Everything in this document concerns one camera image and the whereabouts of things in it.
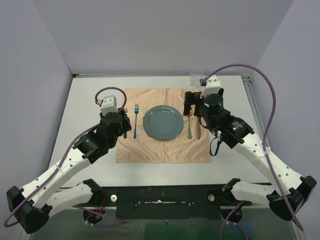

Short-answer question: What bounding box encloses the clear drinking glass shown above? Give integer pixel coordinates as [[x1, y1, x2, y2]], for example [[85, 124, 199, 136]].
[[189, 70, 206, 88]]

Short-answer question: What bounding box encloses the teal round plate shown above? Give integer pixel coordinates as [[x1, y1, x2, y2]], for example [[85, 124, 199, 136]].
[[143, 105, 184, 141]]

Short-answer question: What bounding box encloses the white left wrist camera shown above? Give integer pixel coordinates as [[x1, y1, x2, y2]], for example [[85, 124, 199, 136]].
[[99, 95, 118, 116]]

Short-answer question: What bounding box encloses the peach satin cloth napkin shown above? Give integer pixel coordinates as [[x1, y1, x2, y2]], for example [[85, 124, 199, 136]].
[[116, 88, 212, 163]]

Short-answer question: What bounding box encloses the blue fork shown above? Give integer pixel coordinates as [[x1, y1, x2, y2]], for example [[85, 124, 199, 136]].
[[133, 103, 140, 139]]

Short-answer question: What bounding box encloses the iridescent gold spoon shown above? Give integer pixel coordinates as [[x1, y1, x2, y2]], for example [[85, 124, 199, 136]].
[[187, 109, 193, 140]]

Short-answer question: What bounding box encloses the copper table knife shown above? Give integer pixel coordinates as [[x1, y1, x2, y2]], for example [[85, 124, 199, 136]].
[[196, 117, 202, 140]]

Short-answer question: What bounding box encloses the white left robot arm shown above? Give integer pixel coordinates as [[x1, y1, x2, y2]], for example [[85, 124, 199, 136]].
[[6, 108, 132, 234]]

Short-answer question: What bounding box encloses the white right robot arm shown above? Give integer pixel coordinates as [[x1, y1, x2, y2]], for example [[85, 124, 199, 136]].
[[183, 89, 317, 221]]

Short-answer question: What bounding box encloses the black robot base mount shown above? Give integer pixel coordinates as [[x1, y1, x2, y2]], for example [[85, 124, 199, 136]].
[[81, 184, 239, 220]]

